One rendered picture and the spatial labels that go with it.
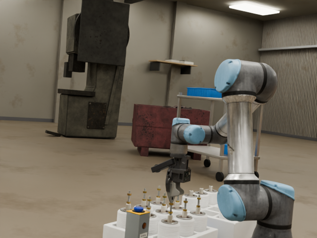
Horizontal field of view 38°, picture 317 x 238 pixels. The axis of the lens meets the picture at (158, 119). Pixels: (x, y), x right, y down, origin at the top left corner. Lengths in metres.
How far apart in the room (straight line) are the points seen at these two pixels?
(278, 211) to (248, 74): 0.46
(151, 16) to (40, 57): 3.13
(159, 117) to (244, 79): 4.52
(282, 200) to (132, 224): 0.64
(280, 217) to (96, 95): 6.44
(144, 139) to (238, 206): 4.60
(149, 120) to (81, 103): 2.01
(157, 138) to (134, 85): 5.91
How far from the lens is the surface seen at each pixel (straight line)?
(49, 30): 11.04
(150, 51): 12.11
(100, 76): 7.84
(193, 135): 1.83
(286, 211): 1.61
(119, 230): 2.14
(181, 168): 1.96
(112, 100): 7.90
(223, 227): 2.47
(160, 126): 6.03
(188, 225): 2.12
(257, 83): 1.59
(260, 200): 1.54
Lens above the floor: 0.78
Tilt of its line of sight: 3 degrees down
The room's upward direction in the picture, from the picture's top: 5 degrees clockwise
